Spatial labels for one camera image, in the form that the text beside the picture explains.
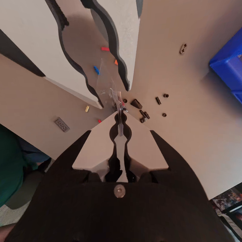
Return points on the blue lego pin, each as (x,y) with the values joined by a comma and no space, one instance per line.
(96,70)

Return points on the small clear plastic bag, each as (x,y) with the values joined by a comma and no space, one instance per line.
(118,105)

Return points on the blue plastic bin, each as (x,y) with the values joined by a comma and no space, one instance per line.
(226,66)

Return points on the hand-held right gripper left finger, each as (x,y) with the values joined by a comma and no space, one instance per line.
(98,147)

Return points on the colourful printed box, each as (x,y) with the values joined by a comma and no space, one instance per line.
(226,200)

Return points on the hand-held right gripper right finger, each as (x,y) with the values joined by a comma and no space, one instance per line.
(143,147)

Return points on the dark grey lego plate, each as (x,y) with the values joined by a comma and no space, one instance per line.
(62,124)

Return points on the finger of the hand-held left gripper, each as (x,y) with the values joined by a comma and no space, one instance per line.
(37,37)
(128,28)

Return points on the orange lego piece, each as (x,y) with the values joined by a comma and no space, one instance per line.
(116,62)

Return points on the grey thin lego liftarm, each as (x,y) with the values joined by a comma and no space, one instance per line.
(183,49)

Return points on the black lego pin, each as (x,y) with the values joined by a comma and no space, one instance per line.
(147,115)
(143,120)
(142,113)
(158,100)

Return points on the black lego wedge piece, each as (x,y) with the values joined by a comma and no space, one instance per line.
(136,103)

